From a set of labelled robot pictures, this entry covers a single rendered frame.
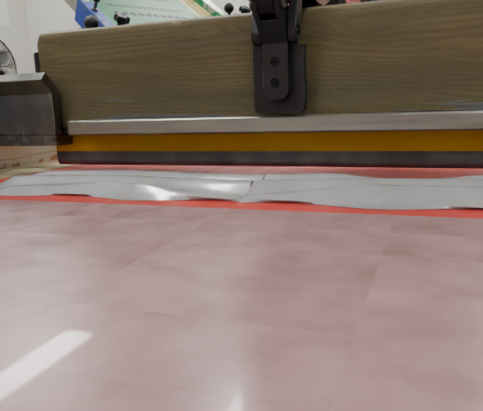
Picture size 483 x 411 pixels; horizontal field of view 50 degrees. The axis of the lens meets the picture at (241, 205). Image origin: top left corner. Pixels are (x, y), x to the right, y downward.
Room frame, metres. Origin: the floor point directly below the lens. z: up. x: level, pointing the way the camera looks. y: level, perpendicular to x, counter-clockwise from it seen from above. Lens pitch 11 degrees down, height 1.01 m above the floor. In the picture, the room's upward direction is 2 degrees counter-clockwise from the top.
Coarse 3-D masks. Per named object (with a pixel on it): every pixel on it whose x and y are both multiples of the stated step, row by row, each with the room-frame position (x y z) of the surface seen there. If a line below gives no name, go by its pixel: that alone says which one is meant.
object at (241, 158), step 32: (64, 160) 0.41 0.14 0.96; (96, 160) 0.40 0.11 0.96; (128, 160) 0.39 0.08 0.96; (160, 160) 0.38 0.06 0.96; (192, 160) 0.37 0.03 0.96; (224, 160) 0.36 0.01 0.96; (256, 160) 0.36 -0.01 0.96; (288, 160) 0.35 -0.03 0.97; (320, 160) 0.34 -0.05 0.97; (352, 160) 0.33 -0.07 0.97; (384, 160) 0.33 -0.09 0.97; (416, 160) 0.32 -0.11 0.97; (448, 160) 0.31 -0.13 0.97; (480, 160) 0.31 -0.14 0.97
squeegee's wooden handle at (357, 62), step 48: (384, 0) 0.32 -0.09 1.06; (432, 0) 0.31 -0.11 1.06; (480, 0) 0.30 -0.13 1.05; (48, 48) 0.40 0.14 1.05; (96, 48) 0.39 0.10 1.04; (144, 48) 0.37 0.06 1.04; (192, 48) 0.36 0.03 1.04; (240, 48) 0.35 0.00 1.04; (336, 48) 0.33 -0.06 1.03; (384, 48) 0.32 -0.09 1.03; (432, 48) 0.31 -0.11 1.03; (480, 48) 0.30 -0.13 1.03; (96, 96) 0.39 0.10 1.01; (144, 96) 0.37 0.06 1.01; (192, 96) 0.36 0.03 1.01; (240, 96) 0.35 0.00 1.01; (336, 96) 0.33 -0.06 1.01; (384, 96) 0.32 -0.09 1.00; (432, 96) 0.31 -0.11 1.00; (480, 96) 0.30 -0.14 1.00
